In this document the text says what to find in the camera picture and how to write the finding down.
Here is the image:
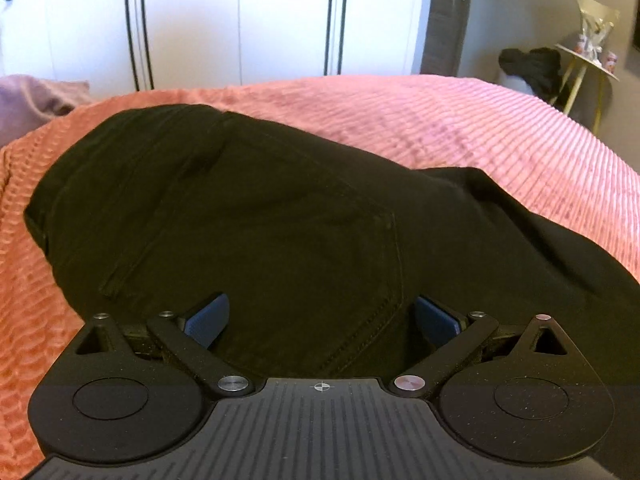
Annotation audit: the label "heap of dark clothes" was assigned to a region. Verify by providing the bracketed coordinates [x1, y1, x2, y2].
[498, 47, 567, 107]

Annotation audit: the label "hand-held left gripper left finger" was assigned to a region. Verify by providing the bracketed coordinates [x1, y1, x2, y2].
[74, 292, 252, 399]

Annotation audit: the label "white wardrobe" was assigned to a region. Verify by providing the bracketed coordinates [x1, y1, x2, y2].
[0, 0, 437, 93]

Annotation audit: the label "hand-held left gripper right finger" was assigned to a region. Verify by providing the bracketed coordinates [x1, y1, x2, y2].
[393, 295, 569, 399]

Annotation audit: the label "pink ribbed bedspread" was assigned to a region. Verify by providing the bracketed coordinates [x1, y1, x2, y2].
[0, 74, 640, 480]

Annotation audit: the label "black pants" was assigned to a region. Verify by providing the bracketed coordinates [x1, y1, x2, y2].
[23, 103, 640, 379]

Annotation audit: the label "dark wooden door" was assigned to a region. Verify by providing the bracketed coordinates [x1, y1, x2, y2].
[420, 0, 475, 77]

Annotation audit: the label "wrapped gift bouquet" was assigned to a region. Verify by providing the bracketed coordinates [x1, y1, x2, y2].
[573, 0, 621, 61]

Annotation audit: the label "purple pillow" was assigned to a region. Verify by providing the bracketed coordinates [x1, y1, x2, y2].
[0, 74, 92, 149]

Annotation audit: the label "round side table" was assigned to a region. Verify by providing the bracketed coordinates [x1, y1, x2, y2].
[554, 43, 621, 132]

